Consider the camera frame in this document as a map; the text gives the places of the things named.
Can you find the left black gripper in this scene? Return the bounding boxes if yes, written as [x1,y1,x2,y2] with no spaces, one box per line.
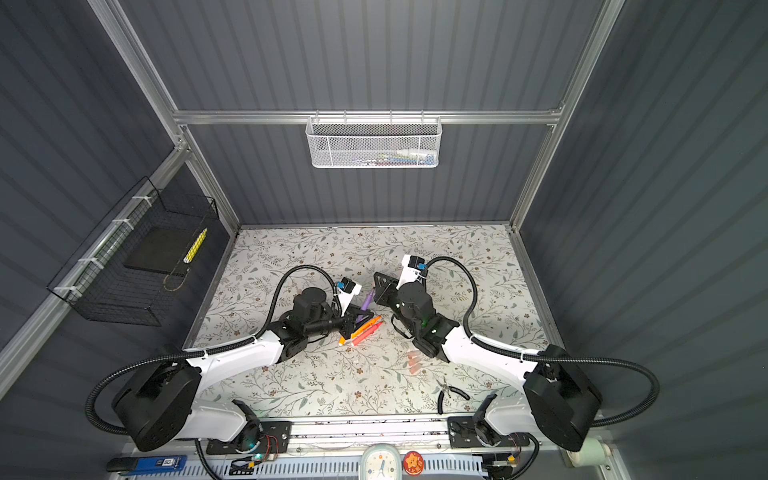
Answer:
[305,303,374,341]

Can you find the pink marker pen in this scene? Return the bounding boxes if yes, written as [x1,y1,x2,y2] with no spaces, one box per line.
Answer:
[352,321,383,346]

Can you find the purple marker pen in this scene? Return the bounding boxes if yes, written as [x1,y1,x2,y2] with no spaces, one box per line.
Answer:
[361,289,376,311]

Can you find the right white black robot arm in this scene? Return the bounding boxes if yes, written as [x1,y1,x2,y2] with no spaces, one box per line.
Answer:
[374,272,602,452]

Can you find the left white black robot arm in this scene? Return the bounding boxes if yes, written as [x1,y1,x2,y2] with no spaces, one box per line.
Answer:
[112,287,374,453]

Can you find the translucent pink caps near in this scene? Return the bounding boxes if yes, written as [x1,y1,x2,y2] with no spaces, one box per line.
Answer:
[407,351,422,375]

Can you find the yellow highlighter pen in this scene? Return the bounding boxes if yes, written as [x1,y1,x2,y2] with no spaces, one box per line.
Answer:
[182,228,208,264]

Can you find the floral patterned table mat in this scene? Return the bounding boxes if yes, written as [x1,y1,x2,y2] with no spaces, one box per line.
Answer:
[189,225,549,418]

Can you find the items in white basket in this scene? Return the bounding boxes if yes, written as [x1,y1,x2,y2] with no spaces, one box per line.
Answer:
[351,148,439,167]

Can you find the white analog clock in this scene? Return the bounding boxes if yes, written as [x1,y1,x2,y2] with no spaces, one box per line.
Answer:
[358,444,403,480]

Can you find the red round badge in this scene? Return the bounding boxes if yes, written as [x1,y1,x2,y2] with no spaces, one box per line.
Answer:
[403,451,425,477]

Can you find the black pad in basket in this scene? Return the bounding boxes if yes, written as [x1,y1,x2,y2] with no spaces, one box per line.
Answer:
[123,227,192,276]

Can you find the blue black tool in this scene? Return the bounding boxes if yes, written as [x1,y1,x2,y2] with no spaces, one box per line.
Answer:
[105,455,187,476]

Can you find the white tape roll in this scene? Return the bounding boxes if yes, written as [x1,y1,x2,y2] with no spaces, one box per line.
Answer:
[566,437,611,468]

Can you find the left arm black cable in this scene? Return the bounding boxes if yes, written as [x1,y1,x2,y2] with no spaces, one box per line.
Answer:
[84,264,342,480]

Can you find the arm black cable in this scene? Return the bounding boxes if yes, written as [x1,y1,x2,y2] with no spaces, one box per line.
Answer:
[424,256,661,428]
[84,264,342,480]

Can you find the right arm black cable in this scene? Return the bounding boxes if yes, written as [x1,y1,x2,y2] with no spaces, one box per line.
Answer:
[424,256,661,428]

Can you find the black handled pliers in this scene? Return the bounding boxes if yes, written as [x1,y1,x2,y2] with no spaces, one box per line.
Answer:
[436,380,471,415]

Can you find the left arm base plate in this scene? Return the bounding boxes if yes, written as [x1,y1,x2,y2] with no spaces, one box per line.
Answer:
[205,421,293,457]

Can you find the white wire mesh basket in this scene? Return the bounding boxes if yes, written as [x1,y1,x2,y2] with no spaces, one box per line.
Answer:
[305,119,443,169]

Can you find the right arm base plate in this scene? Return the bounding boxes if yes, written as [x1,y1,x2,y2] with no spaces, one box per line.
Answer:
[446,415,531,450]

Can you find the black wire basket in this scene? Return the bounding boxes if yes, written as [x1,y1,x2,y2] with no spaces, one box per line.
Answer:
[48,181,218,327]

